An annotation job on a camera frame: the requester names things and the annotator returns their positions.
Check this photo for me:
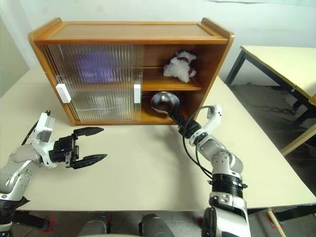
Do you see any black table leg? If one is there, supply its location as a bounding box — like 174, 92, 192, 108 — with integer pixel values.
13, 211, 50, 232

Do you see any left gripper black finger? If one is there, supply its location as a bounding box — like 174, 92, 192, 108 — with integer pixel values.
73, 126, 104, 141
74, 153, 108, 170

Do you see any grey rounded shape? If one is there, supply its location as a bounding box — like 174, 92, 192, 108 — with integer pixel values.
81, 216, 109, 237

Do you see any ribbed glass sliding door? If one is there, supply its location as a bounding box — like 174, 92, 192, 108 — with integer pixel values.
46, 44, 146, 123
37, 44, 135, 123

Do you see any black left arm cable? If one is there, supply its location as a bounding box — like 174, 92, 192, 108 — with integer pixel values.
21, 123, 40, 146

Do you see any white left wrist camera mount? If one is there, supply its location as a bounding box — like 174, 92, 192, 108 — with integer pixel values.
31, 110, 56, 169

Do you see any oval metal dish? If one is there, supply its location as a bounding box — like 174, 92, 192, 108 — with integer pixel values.
151, 91, 181, 116

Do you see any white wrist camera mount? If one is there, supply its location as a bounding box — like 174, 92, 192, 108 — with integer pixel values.
190, 104, 223, 144
31, 110, 56, 169

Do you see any wooden cabinet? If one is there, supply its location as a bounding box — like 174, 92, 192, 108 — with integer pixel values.
27, 17, 236, 126

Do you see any wooden stick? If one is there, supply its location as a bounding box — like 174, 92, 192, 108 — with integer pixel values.
268, 209, 287, 237

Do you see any dark rounded shape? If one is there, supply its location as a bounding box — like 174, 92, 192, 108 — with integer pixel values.
139, 213, 175, 237

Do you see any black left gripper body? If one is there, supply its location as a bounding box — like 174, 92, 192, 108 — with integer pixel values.
48, 134, 79, 170

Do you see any white plush llama toy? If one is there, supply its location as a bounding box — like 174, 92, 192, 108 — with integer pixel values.
162, 50, 198, 82

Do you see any beige table with black frame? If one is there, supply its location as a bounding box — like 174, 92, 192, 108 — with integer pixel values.
224, 45, 316, 156

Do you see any purple tissue pack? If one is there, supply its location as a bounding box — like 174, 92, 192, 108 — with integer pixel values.
75, 50, 124, 84

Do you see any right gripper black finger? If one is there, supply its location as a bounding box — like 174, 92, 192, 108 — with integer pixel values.
168, 110, 185, 126

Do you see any white door handle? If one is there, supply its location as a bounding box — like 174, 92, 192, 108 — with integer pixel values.
133, 83, 142, 104
55, 83, 72, 104

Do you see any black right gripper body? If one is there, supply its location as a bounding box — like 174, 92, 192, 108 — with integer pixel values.
177, 119, 202, 139

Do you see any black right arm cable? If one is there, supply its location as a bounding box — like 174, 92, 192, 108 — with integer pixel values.
182, 105, 215, 182

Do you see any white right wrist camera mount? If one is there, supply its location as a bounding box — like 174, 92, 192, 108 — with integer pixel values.
190, 104, 223, 144

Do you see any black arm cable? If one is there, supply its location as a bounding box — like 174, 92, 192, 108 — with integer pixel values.
182, 105, 215, 182
21, 123, 40, 146

